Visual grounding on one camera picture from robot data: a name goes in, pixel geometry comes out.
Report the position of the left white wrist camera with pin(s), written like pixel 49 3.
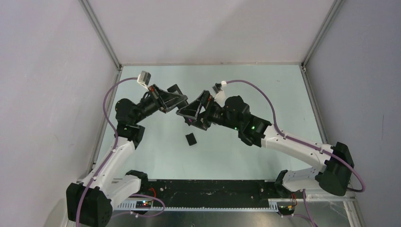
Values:
pixel 143 79

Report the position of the black battery cover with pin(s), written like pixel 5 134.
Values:
pixel 191 139

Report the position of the black remote control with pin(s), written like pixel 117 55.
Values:
pixel 175 89

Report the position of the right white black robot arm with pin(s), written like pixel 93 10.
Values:
pixel 330 165

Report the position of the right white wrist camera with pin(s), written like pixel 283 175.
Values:
pixel 220 95

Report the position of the aluminium frame rail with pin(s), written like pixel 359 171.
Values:
pixel 142 203

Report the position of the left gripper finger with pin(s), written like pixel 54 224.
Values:
pixel 175 96
pixel 171 104

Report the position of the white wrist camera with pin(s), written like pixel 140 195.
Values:
pixel 143 79
pixel 220 95

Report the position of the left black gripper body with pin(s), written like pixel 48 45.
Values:
pixel 161 106

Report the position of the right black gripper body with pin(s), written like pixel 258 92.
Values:
pixel 213 114

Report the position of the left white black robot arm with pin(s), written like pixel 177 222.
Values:
pixel 106 169

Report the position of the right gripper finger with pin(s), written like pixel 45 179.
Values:
pixel 194 108
pixel 195 116

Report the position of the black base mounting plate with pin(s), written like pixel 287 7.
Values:
pixel 221 194

